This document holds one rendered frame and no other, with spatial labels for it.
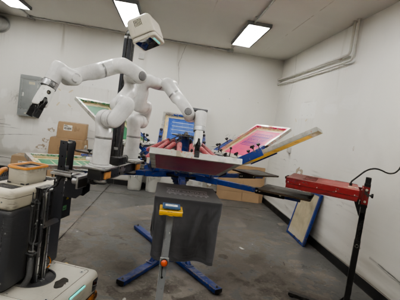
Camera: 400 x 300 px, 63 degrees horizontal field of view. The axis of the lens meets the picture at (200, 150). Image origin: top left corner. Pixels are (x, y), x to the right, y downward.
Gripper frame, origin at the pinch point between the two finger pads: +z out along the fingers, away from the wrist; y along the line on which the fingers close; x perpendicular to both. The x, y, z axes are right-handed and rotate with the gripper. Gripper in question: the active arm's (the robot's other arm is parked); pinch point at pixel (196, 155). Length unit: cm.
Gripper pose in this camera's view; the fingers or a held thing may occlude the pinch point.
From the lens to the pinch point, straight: 205.1
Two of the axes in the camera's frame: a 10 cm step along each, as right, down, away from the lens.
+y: 1.3, -1.7, -9.8
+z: -1.1, 9.8, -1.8
